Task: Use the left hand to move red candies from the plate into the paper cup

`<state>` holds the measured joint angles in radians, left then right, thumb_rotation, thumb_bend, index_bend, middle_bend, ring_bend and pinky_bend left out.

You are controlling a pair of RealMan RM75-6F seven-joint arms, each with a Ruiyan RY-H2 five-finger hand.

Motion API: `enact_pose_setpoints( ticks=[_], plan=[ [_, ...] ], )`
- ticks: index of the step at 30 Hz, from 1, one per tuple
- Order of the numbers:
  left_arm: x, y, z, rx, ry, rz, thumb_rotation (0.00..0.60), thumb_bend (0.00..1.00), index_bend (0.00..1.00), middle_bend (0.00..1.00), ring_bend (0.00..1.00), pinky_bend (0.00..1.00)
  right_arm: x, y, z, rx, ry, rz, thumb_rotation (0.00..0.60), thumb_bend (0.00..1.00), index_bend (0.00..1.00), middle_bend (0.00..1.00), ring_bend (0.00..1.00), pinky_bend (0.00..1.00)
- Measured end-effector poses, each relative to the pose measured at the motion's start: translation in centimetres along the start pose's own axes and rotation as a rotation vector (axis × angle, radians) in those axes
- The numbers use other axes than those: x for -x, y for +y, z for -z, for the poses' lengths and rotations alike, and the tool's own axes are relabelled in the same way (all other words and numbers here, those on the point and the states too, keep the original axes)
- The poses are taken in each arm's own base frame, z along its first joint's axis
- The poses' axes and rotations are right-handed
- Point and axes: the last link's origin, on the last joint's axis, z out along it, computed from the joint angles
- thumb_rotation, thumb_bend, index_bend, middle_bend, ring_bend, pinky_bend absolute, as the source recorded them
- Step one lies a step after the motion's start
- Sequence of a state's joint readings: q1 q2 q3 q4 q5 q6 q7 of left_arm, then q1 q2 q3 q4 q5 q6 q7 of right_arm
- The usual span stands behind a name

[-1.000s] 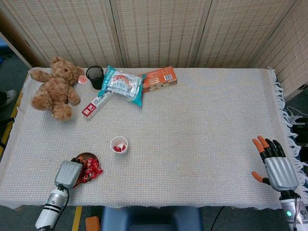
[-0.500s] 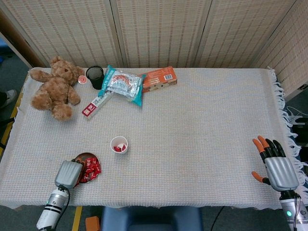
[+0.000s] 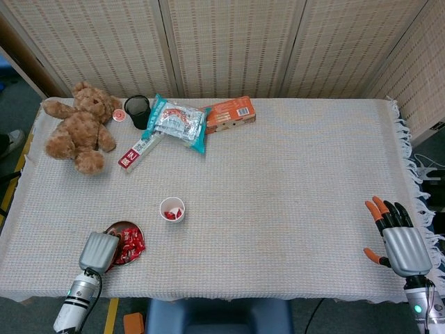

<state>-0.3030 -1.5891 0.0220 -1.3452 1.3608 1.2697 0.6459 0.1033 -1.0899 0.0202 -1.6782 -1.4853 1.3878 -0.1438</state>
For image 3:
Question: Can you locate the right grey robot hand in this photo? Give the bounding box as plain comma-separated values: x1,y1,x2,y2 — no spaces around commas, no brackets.
363,196,433,278

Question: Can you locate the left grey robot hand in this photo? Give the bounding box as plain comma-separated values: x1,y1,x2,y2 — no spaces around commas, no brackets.
78,231,122,275

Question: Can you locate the white paper cup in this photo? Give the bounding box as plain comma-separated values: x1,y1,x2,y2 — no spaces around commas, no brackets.
159,196,186,224

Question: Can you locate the silver metal plate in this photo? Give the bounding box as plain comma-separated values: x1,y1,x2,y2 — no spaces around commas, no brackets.
103,221,147,267

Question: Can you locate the black mesh pen holder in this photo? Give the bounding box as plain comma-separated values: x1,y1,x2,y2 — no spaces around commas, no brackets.
123,95,152,131

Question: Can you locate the orange block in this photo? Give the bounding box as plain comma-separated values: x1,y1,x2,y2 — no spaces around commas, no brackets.
123,312,145,334

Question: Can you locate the long white red box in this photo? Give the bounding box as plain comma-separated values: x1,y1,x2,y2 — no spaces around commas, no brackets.
118,134,163,174

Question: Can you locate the brown teddy bear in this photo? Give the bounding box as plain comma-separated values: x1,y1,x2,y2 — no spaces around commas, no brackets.
41,80,123,175

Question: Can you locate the white woven tablecloth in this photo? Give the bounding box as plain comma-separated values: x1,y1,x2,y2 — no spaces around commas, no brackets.
0,95,445,305

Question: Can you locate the grey white shoe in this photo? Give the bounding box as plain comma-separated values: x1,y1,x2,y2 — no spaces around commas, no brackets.
0,129,26,157

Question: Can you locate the teal silver snack bag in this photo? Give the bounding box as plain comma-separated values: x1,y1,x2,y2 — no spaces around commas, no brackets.
140,93,212,155

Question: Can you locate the beige woven screen panel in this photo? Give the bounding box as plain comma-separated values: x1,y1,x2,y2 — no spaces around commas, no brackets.
0,0,178,100
364,0,445,147
280,0,430,100
159,0,309,100

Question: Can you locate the orange biscuit box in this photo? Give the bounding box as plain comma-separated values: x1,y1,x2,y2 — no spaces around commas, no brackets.
203,95,257,135

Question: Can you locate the brown wooden board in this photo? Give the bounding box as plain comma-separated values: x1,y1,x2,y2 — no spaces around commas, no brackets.
0,13,63,100

